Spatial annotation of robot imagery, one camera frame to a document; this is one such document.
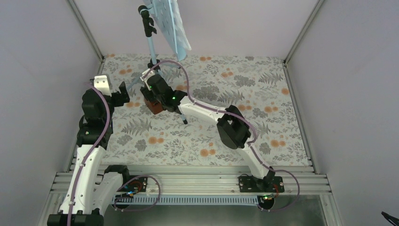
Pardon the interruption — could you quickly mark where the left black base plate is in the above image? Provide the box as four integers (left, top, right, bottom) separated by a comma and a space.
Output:
118, 177, 148, 197

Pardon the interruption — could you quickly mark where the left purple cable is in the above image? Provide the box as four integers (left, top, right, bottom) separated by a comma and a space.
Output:
66, 81, 112, 226

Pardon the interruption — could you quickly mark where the floral patterned table mat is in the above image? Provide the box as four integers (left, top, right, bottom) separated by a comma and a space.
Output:
102, 54, 310, 167

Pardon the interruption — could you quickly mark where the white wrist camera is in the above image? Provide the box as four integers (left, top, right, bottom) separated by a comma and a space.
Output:
93, 75, 112, 96
140, 68, 155, 82

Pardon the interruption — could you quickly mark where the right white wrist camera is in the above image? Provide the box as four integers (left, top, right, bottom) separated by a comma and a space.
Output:
140, 68, 155, 82

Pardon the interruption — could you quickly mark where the black object bottom right corner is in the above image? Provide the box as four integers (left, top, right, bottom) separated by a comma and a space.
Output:
381, 211, 399, 226

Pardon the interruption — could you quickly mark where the light blue cable duct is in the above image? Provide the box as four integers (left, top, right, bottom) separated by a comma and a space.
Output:
112, 194, 274, 206

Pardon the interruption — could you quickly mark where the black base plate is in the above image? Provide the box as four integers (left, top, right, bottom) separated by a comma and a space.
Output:
238, 174, 285, 193
118, 177, 148, 197

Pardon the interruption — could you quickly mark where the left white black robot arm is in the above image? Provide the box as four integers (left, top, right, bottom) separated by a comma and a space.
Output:
47, 82, 131, 226

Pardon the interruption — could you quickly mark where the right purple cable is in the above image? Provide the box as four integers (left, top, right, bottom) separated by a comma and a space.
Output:
141, 60, 301, 213

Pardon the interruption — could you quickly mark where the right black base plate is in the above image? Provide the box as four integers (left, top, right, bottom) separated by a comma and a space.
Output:
238, 174, 285, 193

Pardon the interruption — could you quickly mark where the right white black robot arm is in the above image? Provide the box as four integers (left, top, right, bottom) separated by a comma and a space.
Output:
140, 74, 285, 194

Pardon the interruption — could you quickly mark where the purple cable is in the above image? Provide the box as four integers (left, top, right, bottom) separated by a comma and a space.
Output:
66, 81, 112, 226
141, 60, 301, 213

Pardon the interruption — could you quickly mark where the brown wooden metronome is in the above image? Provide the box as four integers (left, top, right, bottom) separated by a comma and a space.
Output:
144, 99, 164, 115

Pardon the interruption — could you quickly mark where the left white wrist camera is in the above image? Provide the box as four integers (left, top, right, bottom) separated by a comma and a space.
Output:
93, 75, 112, 96

